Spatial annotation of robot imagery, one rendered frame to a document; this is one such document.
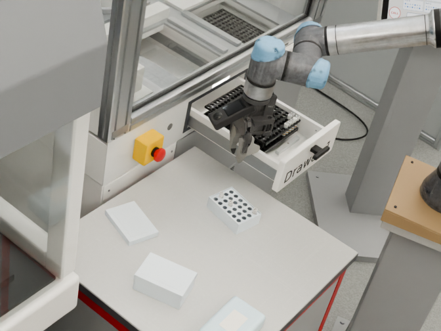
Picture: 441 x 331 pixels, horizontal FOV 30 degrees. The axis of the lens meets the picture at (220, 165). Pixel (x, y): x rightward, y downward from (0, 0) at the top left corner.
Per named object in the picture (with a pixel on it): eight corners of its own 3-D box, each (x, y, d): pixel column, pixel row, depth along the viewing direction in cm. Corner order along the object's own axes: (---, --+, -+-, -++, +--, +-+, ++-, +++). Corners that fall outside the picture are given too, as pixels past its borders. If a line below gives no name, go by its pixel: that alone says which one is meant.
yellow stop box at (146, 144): (163, 157, 225) (167, 136, 220) (145, 168, 220) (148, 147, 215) (149, 148, 226) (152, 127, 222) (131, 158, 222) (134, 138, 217)
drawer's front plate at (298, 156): (331, 150, 244) (341, 121, 237) (275, 193, 225) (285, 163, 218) (326, 147, 245) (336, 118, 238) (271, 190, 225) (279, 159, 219)
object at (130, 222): (157, 236, 212) (159, 231, 211) (128, 246, 208) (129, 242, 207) (133, 205, 220) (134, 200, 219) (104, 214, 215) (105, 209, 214)
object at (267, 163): (324, 146, 243) (330, 129, 239) (275, 183, 226) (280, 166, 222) (220, 83, 258) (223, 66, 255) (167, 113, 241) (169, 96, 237)
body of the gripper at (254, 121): (270, 137, 215) (281, 100, 208) (241, 141, 212) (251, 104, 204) (258, 119, 221) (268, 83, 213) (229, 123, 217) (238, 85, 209)
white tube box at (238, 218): (258, 223, 223) (261, 213, 220) (235, 234, 218) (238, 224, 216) (229, 196, 229) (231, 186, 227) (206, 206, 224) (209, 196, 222)
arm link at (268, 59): (287, 54, 196) (252, 46, 196) (277, 92, 203) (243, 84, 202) (290, 38, 202) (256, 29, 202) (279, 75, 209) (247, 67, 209)
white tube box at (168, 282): (193, 286, 201) (197, 272, 198) (179, 310, 195) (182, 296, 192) (147, 266, 204) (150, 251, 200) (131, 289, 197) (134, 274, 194)
